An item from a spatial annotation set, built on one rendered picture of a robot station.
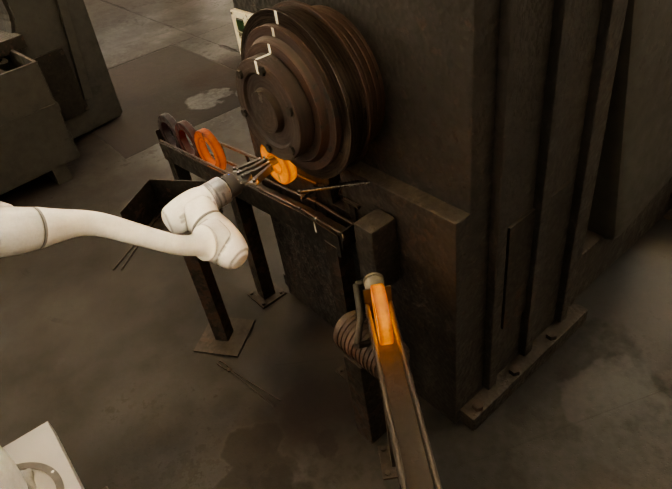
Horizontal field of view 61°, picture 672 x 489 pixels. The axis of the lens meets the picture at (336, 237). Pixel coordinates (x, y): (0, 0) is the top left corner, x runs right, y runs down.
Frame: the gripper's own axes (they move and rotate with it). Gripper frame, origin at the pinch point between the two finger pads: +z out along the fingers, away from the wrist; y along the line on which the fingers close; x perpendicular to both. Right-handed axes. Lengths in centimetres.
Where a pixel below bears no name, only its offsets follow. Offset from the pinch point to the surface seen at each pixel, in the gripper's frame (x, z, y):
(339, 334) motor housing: -33, -20, 46
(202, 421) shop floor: -81, -60, 2
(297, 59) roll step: 41, -4, 30
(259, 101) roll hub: 30.7, -11.0, 19.2
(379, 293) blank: -6, -18, 64
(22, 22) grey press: 1, -2, -266
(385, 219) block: -4.5, 2.6, 46.2
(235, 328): -82, -26, -27
